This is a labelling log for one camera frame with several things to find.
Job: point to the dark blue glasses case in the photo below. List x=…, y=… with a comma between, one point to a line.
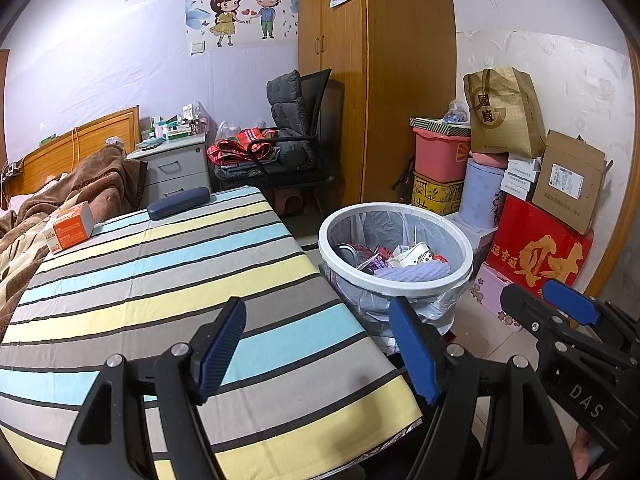
x=177, y=203

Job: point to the gold paper bag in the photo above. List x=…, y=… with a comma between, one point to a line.
x=505, y=120

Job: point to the light blue cylinder box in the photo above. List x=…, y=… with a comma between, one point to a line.
x=480, y=195

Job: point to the orange and white carton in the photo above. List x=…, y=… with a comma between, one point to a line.
x=70, y=227

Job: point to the beige patterned blanket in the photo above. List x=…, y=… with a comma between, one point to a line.
x=15, y=260

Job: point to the white foam fruit net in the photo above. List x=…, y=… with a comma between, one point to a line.
x=410, y=274

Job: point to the pink slippers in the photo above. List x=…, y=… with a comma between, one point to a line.
x=292, y=202

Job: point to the pink plastic bucket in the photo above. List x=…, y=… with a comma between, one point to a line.
x=440, y=157

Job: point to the red plaid bag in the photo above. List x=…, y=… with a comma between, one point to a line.
x=240, y=147

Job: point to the white plastic bag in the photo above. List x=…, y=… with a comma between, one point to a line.
x=227, y=130

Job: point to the person's right hand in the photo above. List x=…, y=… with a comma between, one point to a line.
x=585, y=447

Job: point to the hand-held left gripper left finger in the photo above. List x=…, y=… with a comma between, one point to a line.
x=220, y=350

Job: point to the small purple and white carton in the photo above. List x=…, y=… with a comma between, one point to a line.
x=372, y=262

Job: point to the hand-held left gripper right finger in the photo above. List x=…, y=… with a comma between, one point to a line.
x=412, y=355

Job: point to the tall wooden wardrobe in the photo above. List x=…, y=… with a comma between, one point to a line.
x=400, y=85

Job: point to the grey bedside cabinet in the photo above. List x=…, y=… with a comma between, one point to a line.
x=175, y=170

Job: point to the yellow patterned box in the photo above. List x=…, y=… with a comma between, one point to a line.
x=437, y=195

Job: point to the white round bin with liner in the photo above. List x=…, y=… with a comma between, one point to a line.
x=395, y=294

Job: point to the brown cardboard box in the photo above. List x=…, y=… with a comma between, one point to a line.
x=565, y=180

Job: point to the striped flat box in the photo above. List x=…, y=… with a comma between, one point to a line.
x=430, y=122

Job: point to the group of small medicine boxes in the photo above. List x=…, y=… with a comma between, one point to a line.
x=175, y=127

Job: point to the grey chair cushion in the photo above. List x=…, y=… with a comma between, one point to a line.
x=285, y=95

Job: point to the black mesh chair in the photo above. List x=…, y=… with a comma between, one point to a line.
x=320, y=90

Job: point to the clear plastic bag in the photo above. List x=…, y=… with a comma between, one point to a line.
x=457, y=112

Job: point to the power strip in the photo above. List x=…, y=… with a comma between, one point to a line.
x=12, y=167

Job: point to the white printed plastic wrapper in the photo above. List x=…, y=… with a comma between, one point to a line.
x=410, y=255

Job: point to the brown blanket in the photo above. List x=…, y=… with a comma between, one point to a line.
x=100, y=175

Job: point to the pink flowered box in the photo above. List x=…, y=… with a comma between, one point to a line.
x=492, y=290

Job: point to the red printed can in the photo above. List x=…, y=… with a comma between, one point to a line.
x=350, y=251

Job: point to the cartoon couple wall sticker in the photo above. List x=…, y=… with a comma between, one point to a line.
x=227, y=10

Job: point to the wooden headboard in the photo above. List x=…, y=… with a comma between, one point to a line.
x=100, y=132

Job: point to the striped tablecloth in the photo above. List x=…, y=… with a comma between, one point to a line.
x=175, y=280

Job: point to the white flat box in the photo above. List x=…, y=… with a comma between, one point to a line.
x=475, y=240

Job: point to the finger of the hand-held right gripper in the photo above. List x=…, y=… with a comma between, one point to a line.
x=525, y=305
x=570, y=300

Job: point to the red gift box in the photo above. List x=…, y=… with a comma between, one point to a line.
x=530, y=240

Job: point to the pink bed sheet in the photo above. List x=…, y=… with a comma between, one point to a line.
x=7, y=215

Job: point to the pink plastic basin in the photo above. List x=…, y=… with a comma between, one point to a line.
x=492, y=159

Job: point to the white wall switch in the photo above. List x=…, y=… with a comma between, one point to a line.
x=197, y=47

